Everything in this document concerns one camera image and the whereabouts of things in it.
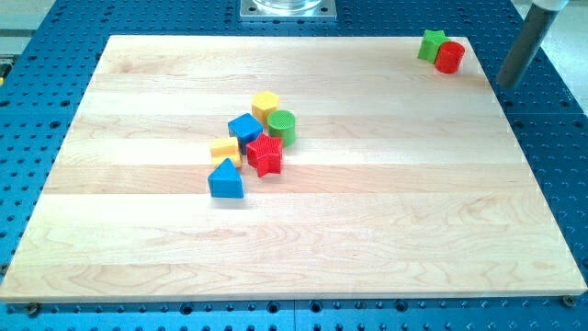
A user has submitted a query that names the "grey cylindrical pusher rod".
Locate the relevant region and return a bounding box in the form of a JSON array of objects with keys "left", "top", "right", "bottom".
[{"left": 496, "top": 2, "right": 561, "bottom": 89}]

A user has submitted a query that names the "green star block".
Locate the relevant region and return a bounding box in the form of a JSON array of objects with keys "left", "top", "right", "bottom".
[{"left": 417, "top": 29, "right": 450, "bottom": 63}]

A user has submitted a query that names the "red star block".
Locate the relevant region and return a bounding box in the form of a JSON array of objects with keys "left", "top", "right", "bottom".
[{"left": 246, "top": 133, "right": 283, "bottom": 177}]

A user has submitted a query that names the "red cylinder block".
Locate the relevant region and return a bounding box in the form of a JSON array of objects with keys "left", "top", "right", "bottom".
[{"left": 435, "top": 41, "right": 466, "bottom": 74}]

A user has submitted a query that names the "light wooden board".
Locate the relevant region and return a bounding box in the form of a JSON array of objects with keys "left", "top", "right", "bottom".
[{"left": 1, "top": 35, "right": 586, "bottom": 303}]

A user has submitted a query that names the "green cylinder block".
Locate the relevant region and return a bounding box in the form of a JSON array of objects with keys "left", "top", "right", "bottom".
[{"left": 267, "top": 109, "right": 296, "bottom": 147}]

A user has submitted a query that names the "right board stop screw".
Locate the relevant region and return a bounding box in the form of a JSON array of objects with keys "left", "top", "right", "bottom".
[{"left": 561, "top": 295, "right": 577, "bottom": 308}]

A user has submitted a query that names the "board stop screw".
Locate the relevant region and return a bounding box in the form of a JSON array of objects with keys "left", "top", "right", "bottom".
[
  {"left": 561, "top": 295, "right": 577, "bottom": 308},
  {"left": 24, "top": 302, "right": 40, "bottom": 316}
]

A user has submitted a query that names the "yellow hexagon block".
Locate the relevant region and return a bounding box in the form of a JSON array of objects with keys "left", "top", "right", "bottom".
[{"left": 251, "top": 91, "right": 279, "bottom": 127}]

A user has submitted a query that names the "blue cube block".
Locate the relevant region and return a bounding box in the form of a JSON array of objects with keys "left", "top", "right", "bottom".
[{"left": 228, "top": 113, "right": 263, "bottom": 154}]

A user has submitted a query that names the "blue triangle block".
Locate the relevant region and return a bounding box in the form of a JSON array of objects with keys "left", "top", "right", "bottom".
[{"left": 208, "top": 158, "right": 244, "bottom": 199}]

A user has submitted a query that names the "left board stop screw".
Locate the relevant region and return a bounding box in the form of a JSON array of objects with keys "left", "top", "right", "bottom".
[{"left": 24, "top": 302, "right": 40, "bottom": 316}]

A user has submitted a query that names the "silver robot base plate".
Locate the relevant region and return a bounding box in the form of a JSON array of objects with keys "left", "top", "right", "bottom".
[{"left": 239, "top": 0, "right": 337, "bottom": 21}]

